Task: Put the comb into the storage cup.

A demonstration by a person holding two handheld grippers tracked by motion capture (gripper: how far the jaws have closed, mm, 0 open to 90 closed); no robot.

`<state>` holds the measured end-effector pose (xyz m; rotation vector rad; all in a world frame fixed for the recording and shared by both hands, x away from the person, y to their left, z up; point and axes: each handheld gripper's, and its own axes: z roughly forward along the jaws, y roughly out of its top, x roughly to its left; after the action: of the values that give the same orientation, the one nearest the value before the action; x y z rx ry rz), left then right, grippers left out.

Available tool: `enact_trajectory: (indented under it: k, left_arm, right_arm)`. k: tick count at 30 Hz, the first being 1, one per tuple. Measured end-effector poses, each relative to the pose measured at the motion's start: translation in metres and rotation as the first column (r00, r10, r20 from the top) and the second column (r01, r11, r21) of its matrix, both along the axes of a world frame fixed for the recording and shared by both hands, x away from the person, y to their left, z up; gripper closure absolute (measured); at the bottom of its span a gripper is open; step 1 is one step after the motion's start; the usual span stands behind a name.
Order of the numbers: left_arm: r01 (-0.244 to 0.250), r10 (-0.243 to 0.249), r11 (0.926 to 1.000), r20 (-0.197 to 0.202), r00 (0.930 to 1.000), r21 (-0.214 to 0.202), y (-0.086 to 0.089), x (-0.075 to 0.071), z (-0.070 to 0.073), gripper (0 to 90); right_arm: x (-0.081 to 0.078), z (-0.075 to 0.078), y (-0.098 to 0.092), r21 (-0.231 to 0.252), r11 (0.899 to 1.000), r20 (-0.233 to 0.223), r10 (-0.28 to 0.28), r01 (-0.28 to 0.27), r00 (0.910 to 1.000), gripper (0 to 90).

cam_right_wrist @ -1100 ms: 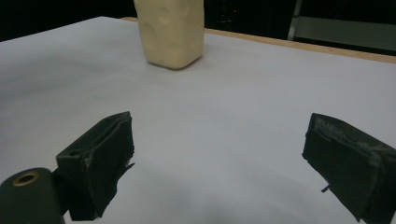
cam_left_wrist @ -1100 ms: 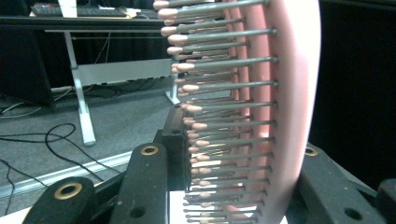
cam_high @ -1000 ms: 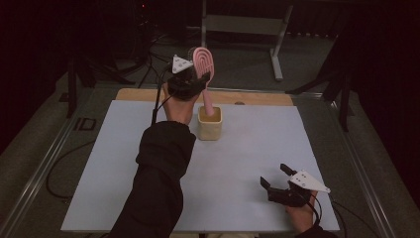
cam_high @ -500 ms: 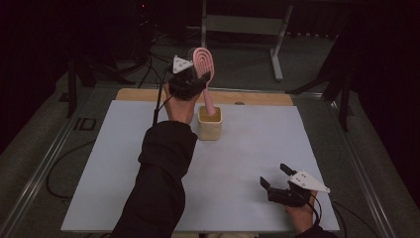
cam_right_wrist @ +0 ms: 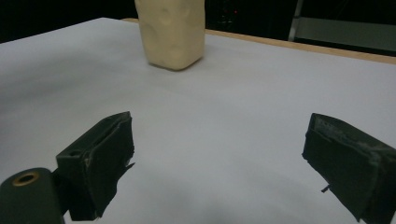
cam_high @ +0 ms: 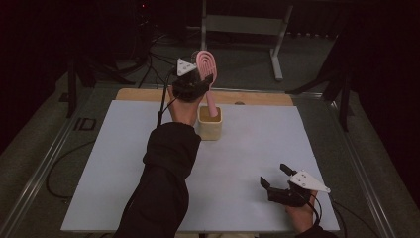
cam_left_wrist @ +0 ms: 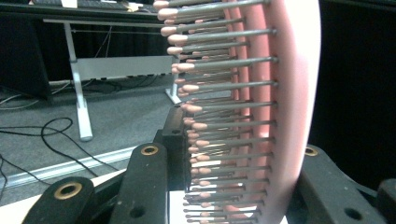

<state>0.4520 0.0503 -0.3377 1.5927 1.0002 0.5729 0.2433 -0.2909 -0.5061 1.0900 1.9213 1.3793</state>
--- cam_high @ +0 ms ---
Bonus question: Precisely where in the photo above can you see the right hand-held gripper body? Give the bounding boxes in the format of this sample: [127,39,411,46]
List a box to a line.
[266,170,332,208]

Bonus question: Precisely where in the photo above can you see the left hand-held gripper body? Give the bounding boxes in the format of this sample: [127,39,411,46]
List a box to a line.
[170,58,207,103]

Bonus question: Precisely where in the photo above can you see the pink hairbrush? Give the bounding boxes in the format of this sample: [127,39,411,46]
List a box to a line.
[190,49,220,118]

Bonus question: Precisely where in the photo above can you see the yellow square cup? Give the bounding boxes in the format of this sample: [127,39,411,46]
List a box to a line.
[197,105,224,142]

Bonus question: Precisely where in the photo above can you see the person's right hand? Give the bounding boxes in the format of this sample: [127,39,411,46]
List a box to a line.
[284,194,320,234]

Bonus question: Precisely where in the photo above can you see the person's left hand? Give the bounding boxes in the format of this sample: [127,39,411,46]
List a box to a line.
[167,85,203,128]

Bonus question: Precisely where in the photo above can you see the white table sheet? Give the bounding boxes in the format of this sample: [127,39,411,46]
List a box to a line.
[59,99,341,232]

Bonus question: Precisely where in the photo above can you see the white metal stand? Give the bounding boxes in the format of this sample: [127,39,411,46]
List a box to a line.
[196,0,294,82]

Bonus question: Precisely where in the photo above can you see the dark tripod stand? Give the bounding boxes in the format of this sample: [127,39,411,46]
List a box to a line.
[285,31,354,133]
[64,54,137,119]

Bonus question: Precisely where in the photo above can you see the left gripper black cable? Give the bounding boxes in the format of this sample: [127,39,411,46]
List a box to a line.
[156,67,180,129]

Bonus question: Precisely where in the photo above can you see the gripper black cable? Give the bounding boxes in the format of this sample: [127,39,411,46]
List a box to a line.
[305,192,325,229]
[156,67,180,129]

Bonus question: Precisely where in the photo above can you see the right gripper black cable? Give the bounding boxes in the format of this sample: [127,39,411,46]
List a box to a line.
[305,192,325,229]

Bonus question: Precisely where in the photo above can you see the black floor cables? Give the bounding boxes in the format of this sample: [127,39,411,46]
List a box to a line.
[138,31,205,92]

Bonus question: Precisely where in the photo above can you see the aluminium frame rail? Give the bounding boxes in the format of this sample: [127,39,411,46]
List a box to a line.
[290,92,399,238]
[0,86,97,238]

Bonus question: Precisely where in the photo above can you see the thin black floor cable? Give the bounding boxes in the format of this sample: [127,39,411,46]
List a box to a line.
[45,140,97,200]

